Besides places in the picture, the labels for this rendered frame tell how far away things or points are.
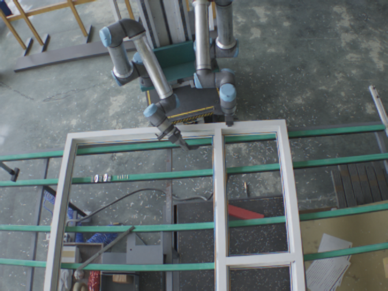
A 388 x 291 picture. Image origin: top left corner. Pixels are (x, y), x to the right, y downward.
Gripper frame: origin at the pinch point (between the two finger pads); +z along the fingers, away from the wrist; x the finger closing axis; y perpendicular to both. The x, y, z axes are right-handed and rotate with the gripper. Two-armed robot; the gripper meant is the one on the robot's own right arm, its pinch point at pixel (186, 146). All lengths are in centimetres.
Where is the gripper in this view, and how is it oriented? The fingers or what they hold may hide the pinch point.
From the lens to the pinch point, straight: 201.6
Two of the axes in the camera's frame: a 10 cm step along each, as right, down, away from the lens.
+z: 6.7, 7.0, 2.4
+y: 7.3, -5.9, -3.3
